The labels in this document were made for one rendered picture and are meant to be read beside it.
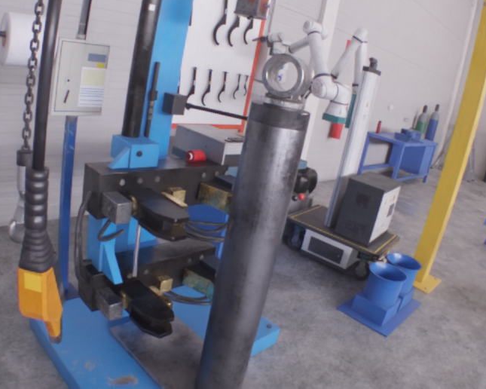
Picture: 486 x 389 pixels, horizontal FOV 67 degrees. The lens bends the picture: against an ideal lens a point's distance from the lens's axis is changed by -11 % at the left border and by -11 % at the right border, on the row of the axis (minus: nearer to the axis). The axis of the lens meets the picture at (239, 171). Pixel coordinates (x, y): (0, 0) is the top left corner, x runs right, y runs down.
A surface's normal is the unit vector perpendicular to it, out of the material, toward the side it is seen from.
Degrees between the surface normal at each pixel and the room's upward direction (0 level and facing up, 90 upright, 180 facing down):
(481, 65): 90
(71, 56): 90
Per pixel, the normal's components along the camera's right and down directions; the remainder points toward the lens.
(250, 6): -0.44, 0.16
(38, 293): 0.00, 0.27
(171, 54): 0.70, 0.32
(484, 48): -0.69, 0.06
